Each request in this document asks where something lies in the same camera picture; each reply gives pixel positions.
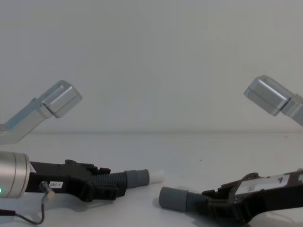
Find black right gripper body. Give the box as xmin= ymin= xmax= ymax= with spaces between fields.
xmin=236 ymin=168 xmax=303 ymax=214

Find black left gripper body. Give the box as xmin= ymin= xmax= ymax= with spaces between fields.
xmin=24 ymin=159 xmax=95 ymax=202

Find ribbed hose with white tip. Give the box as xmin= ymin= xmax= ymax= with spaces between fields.
xmin=99 ymin=168 xmax=165 ymax=190

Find ribbed hose with grey cuff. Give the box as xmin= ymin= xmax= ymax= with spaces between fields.
xmin=159 ymin=186 xmax=212 ymax=211

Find thin dark wrist cable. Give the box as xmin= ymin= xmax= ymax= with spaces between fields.
xmin=0 ymin=181 xmax=56 ymax=224

